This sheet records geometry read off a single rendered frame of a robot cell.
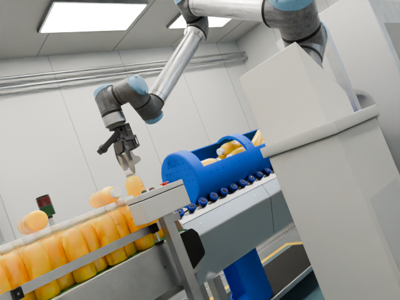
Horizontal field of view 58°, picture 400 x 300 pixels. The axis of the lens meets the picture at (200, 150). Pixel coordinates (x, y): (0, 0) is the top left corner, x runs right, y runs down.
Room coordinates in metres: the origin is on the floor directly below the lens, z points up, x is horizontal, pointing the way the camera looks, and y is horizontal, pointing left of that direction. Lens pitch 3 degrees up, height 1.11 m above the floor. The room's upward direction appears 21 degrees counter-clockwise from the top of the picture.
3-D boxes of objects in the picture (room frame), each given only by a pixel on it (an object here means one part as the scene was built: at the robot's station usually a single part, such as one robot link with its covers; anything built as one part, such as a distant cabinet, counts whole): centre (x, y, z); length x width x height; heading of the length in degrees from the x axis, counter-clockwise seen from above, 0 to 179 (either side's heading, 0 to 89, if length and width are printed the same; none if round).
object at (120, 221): (1.40, 0.40, 1.00); 0.07 x 0.07 x 0.19
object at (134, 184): (1.49, 0.30, 1.10); 0.07 x 0.07 x 0.19
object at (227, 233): (2.41, -0.53, 0.79); 2.17 x 0.29 x 0.34; 132
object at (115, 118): (1.51, 0.29, 1.43); 0.10 x 0.09 x 0.05; 42
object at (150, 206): (1.35, 0.21, 1.05); 0.20 x 0.10 x 0.10; 132
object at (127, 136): (1.51, 0.28, 1.34); 0.09 x 0.08 x 0.12; 132
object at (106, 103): (1.50, 0.29, 1.51); 0.10 x 0.09 x 0.12; 76
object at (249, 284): (2.54, 0.03, 0.59); 0.28 x 0.28 x 0.88
